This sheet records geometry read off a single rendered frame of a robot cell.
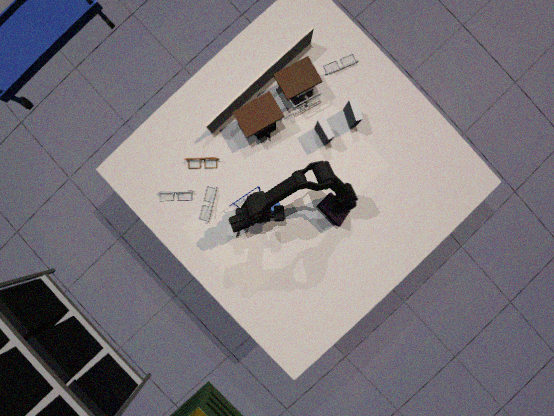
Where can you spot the grey rectangular panel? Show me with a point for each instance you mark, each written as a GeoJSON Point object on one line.
{"type": "Point", "coordinates": [266, 75]}

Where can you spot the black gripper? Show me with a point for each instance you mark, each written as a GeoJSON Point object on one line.
{"type": "Point", "coordinates": [278, 213]}

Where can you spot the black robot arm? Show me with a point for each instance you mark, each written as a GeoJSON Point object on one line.
{"type": "Point", "coordinates": [256, 207]}

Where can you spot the brown glasses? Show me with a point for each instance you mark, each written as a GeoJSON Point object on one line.
{"type": "Point", "coordinates": [209, 162]}

